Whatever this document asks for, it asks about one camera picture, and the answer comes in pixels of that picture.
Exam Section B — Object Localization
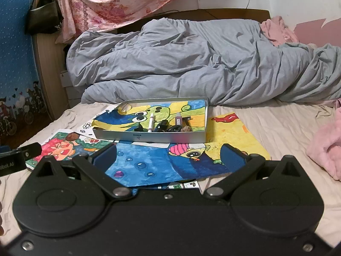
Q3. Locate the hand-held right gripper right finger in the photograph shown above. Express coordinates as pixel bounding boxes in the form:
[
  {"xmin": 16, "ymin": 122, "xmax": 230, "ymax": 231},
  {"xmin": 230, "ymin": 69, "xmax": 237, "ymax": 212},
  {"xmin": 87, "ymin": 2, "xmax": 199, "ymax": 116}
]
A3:
[{"xmin": 204, "ymin": 143, "xmax": 303, "ymax": 198}]

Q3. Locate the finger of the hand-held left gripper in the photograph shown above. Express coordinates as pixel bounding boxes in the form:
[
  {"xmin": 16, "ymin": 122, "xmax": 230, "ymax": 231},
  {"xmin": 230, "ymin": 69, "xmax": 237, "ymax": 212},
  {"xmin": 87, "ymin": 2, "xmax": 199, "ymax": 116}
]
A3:
[{"xmin": 16, "ymin": 143, "xmax": 42, "ymax": 163}]

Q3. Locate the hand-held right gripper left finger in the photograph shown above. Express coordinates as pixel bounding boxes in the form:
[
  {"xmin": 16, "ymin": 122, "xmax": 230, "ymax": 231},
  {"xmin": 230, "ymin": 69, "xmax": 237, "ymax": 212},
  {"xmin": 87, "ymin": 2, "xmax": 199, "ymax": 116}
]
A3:
[{"xmin": 35, "ymin": 143, "xmax": 132, "ymax": 198}]

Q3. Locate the silver metal tray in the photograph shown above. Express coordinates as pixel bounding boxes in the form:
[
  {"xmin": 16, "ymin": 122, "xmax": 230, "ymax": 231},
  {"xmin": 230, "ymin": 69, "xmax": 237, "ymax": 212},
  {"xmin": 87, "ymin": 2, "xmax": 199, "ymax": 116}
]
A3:
[{"xmin": 92, "ymin": 96, "xmax": 209, "ymax": 144}]

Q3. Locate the red-haired child drawing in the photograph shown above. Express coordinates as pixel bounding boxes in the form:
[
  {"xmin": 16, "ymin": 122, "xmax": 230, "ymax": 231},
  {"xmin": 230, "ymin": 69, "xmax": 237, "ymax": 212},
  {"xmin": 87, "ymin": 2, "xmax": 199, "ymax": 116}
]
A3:
[{"xmin": 25, "ymin": 131, "xmax": 119, "ymax": 171}]

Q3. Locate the blue and yellow drawing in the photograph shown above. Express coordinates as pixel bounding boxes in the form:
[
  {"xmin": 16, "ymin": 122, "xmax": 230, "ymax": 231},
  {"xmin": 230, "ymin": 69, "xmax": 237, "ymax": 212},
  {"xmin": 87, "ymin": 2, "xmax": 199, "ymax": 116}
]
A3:
[{"xmin": 105, "ymin": 113, "xmax": 272, "ymax": 187}]

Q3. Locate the green frog drawing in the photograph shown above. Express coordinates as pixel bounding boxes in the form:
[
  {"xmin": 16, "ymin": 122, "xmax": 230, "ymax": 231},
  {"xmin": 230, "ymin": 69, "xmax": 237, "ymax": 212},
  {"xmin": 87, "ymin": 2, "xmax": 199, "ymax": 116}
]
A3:
[{"xmin": 92, "ymin": 99, "xmax": 207, "ymax": 133}]

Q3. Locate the white nightstand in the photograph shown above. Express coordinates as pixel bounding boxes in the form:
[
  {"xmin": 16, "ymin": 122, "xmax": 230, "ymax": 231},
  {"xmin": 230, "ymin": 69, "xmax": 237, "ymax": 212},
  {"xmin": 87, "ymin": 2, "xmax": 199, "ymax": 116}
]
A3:
[{"xmin": 60, "ymin": 69, "xmax": 83, "ymax": 107}]

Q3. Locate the light wooden bed panel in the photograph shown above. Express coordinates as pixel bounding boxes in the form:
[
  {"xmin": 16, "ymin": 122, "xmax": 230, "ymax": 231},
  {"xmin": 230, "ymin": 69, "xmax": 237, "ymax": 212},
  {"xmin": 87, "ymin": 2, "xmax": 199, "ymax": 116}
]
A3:
[{"xmin": 32, "ymin": 29, "xmax": 70, "ymax": 112}]

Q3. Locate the pink fluffy blanket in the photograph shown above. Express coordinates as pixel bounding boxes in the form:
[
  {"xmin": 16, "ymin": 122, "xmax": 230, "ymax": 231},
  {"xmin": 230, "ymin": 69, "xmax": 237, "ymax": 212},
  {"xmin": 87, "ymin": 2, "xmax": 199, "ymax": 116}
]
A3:
[{"xmin": 306, "ymin": 99, "xmax": 341, "ymax": 180}]

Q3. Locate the blue printed cloth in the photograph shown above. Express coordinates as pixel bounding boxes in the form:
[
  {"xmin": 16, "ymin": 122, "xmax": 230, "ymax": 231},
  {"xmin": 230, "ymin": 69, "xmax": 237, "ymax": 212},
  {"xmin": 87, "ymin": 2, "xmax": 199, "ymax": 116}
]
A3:
[{"xmin": 0, "ymin": 0, "xmax": 51, "ymax": 144}]

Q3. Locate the grey duvet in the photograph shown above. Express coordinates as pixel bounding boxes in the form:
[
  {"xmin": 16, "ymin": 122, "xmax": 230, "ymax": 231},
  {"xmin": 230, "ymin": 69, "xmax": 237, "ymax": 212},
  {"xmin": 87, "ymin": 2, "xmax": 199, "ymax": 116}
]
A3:
[{"xmin": 65, "ymin": 17, "xmax": 341, "ymax": 106}]

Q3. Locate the black bag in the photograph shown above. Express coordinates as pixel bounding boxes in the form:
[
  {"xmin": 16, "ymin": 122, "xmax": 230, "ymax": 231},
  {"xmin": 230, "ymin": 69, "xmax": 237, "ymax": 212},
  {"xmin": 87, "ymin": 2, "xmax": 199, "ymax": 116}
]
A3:
[{"xmin": 25, "ymin": 0, "xmax": 64, "ymax": 35}]

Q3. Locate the pink floral cloth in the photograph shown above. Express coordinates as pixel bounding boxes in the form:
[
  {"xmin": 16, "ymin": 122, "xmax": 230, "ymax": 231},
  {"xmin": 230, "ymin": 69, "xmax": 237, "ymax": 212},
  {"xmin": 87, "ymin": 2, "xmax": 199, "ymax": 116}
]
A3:
[{"xmin": 55, "ymin": 0, "xmax": 201, "ymax": 42}]

